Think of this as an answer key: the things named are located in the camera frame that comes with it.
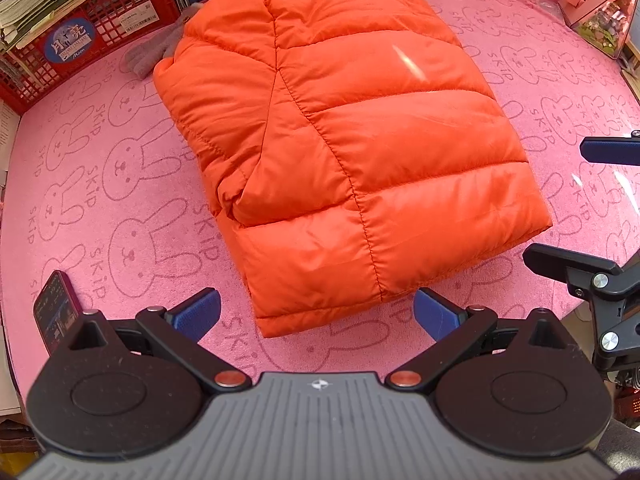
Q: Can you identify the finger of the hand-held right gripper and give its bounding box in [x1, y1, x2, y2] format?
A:
[522, 242, 640, 362]
[579, 130, 640, 167]

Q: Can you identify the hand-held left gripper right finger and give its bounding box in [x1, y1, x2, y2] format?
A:
[386, 287, 582, 394]

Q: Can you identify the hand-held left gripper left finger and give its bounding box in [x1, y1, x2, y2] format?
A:
[59, 287, 252, 395]

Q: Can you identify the orange hooded puffer jacket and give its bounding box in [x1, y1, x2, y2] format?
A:
[152, 0, 553, 338]

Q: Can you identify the smartphone with dark red case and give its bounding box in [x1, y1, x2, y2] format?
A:
[32, 270, 83, 356]

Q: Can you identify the pink rabbit-print mat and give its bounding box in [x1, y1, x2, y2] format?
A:
[0, 0, 640, 401]

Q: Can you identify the grey knitted glove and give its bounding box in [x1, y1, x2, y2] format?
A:
[125, 2, 203, 80]

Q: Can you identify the white side panel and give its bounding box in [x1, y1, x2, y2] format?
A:
[0, 100, 22, 181]

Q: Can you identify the red plastic crate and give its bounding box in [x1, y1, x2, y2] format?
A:
[0, 0, 182, 116]

